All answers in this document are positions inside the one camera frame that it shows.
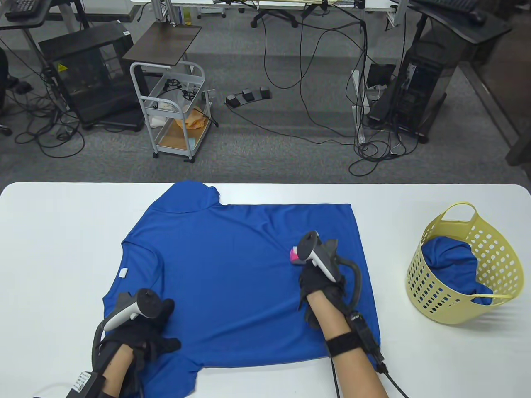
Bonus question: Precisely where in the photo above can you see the person's right hand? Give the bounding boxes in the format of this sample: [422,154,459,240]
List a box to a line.
[289,238,348,330]

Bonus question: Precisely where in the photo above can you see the dark wooden board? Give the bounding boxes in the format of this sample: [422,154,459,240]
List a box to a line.
[122,25,202,67]

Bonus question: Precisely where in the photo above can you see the black glass-door cabinet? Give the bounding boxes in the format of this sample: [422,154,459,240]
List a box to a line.
[39,22,144,130]

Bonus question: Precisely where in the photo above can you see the black keyboard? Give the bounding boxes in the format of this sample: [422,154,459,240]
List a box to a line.
[4,0,43,20]

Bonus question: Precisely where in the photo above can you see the orange plastic bag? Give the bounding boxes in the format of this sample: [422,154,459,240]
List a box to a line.
[183,109,207,130]

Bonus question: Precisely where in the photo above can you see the black computer tower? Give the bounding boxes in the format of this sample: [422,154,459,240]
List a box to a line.
[368,39,458,144]

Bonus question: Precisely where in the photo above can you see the black wrist camera with label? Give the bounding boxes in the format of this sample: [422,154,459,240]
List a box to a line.
[66,370,107,398]

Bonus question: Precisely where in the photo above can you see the person's left forearm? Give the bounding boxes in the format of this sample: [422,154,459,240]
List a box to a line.
[102,344,136,398]

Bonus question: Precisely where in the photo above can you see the white desk with legs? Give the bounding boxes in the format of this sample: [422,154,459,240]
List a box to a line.
[131,0,409,145]

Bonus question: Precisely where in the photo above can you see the blue t-shirt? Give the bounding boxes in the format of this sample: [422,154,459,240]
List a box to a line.
[102,180,381,398]

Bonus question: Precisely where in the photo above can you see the black office chair base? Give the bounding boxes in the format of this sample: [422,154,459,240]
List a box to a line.
[250,8,299,29]

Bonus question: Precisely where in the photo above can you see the white and black glove controller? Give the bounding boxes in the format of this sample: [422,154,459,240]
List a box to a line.
[102,289,163,332]
[297,231,342,283]

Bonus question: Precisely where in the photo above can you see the crumpled blue garment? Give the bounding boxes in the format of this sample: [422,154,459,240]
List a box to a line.
[422,236,494,306]

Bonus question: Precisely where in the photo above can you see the white rolling wire cart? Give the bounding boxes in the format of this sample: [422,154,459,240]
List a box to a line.
[130,61,213,162]

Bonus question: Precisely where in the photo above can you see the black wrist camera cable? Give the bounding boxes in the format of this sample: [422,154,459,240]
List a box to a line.
[382,370,410,398]

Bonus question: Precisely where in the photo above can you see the black foot pedal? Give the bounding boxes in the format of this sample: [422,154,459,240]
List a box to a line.
[225,86,273,109]

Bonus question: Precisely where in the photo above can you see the person's left hand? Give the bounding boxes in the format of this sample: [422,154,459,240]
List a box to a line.
[97,297,182,367]

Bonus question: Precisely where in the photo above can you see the long black hanging cables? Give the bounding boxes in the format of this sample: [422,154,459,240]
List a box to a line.
[232,6,370,146]

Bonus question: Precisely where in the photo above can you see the black floor cable tangle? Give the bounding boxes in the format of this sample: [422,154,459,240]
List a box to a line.
[0,62,85,159]

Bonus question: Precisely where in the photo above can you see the black flat panel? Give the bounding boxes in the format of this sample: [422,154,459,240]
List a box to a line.
[367,63,397,86]

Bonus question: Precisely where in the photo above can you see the yellow perforated laundry basket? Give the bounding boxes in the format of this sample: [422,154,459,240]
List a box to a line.
[407,202,524,325]

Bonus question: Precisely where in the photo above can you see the black angled desk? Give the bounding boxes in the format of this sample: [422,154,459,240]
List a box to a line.
[409,0,513,44]

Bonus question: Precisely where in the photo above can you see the black and white cable tangle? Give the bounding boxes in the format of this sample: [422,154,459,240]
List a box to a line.
[348,124,420,177]

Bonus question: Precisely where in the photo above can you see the person's right forearm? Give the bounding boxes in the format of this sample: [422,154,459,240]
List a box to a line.
[307,290,389,398]

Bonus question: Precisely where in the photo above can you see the black wrist strap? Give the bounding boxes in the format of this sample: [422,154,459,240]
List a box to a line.
[326,332,362,357]

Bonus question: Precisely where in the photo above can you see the grey desk with keyboard tray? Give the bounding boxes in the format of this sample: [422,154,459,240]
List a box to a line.
[0,0,85,32]

